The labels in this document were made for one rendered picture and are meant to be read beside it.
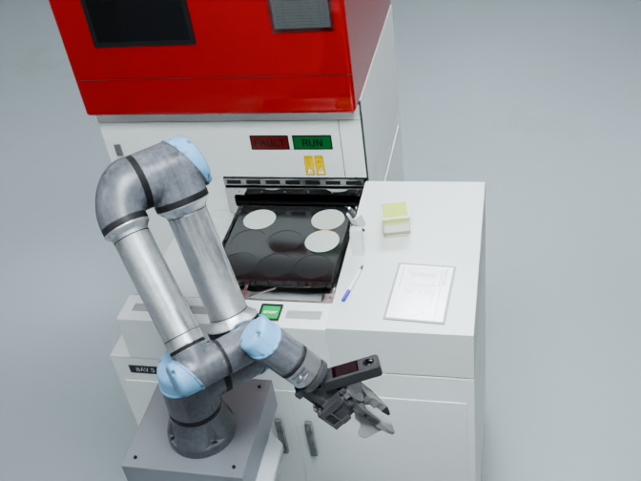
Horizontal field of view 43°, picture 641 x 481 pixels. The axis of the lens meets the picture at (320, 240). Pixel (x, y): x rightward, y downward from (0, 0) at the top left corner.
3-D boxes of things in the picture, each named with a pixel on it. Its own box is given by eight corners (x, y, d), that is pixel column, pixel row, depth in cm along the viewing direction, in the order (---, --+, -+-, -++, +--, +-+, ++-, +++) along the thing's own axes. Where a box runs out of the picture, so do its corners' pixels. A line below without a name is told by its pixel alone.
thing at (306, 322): (142, 332, 224) (129, 294, 215) (339, 343, 211) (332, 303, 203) (130, 357, 217) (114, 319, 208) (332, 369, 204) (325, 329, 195)
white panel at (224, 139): (131, 210, 272) (96, 104, 248) (372, 215, 253) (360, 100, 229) (128, 216, 270) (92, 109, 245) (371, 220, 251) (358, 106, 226)
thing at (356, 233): (354, 242, 220) (349, 202, 212) (368, 242, 219) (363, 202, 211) (350, 257, 215) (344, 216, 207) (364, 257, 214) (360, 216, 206)
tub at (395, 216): (382, 222, 225) (380, 202, 221) (408, 219, 225) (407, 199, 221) (383, 239, 219) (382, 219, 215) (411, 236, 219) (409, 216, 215)
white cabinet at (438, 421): (232, 386, 316) (184, 217, 266) (485, 404, 293) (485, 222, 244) (177, 534, 267) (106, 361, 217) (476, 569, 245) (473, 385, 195)
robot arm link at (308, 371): (305, 338, 160) (308, 362, 153) (322, 350, 162) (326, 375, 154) (280, 363, 162) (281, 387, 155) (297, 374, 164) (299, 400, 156)
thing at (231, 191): (232, 209, 260) (226, 184, 255) (367, 212, 250) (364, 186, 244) (230, 213, 259) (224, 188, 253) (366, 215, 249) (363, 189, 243)
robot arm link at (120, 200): (71, 169, 156) (187, 399, 152) (123, 148, 160) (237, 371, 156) (70, 187, 166) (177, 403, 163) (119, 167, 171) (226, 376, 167)
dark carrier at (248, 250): (243, 206, 252) (243, 204, 252) (353, 208, 244) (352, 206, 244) (211, 280, 226) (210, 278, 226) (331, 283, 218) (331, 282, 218)
